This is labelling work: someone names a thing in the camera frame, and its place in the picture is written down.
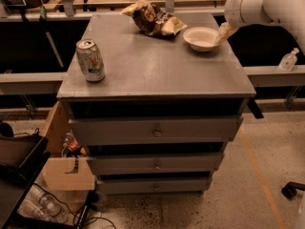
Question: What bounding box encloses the wooden box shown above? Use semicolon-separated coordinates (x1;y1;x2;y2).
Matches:
41;101;95;191

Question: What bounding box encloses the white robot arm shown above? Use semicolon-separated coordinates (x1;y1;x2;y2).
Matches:
215;0;305;52

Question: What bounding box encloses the grey drawer cabinet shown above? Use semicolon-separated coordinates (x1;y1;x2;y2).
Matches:
57;13;255;182

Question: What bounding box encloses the middle grey drawer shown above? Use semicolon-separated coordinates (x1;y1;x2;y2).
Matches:
87;153;223;175

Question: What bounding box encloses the black cart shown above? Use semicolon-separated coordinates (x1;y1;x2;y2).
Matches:
0;134;51;229

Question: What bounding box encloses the black cable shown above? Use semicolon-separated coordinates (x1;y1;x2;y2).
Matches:
32;182;118;229

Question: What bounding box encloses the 7up soda can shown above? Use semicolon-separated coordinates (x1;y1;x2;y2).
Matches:
76;39;105;82

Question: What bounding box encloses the black chair caster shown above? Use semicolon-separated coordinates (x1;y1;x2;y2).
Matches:
281;181;305;199

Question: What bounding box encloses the plastic water bottle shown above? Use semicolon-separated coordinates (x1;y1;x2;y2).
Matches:
29;185;62;217

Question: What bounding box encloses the hand sanitizer bottle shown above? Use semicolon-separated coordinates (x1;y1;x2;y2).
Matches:
278;48;299;72

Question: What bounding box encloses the bottom grey drawer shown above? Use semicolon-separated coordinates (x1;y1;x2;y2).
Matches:
97;177;212;195

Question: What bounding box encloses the grey drawer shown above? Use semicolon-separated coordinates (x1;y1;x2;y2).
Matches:
69;116;243;146
87;153;223;175
97;177;212;195

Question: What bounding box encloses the crumpled chip bag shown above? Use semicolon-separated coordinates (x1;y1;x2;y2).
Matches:
121;0;187;37

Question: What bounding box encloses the white paper bowl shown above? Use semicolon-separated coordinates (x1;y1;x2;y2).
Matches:
183;27;219;52

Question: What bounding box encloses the top grey drawer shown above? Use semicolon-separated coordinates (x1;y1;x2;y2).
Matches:
69;116;243;146

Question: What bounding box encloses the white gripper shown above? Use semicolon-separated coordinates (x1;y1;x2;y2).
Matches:
214;0;247;44

